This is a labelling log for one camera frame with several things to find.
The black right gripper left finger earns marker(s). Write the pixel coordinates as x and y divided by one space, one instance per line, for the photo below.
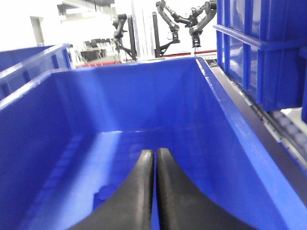
130 207

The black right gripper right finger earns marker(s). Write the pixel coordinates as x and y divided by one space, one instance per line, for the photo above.
183 206

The black robot arm far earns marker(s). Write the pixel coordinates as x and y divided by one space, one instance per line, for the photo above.
171 18

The large blue target bin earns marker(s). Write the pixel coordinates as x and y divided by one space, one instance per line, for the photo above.
69 139

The blue bin left rear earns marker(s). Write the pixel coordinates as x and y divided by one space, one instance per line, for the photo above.
19 66

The blue stacked crates right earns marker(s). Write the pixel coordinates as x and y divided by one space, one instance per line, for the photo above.
262 46

